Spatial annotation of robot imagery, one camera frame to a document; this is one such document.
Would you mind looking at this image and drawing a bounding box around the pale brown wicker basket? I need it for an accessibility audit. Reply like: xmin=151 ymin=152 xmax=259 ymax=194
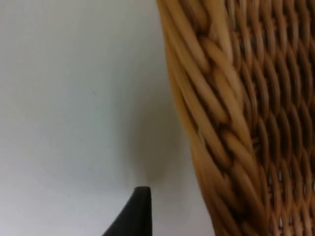
xmin=156 ymin=0 xmax=315 ymax=236

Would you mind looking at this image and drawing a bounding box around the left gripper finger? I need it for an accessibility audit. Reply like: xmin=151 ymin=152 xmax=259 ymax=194
xmin=101 ymin=186 xmax=154 ymax=236

